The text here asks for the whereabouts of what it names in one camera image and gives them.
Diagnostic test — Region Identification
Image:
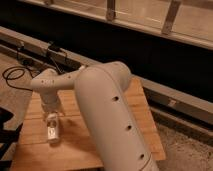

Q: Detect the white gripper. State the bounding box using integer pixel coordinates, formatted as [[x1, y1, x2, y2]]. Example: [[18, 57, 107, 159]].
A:
[[41, 97, 65, 123]]

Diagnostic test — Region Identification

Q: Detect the small clear plastic bottle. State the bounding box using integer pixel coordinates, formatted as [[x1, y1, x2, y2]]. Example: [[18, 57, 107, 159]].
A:
[[46, 113, 59, 143]]

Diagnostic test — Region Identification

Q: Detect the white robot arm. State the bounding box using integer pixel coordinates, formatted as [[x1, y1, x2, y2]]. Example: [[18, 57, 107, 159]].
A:
[[30, 61, 159, 171]]

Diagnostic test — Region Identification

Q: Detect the black clamp on rail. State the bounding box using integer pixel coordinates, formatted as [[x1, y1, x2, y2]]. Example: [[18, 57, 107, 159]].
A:
[[46, 41, 67, 74]]

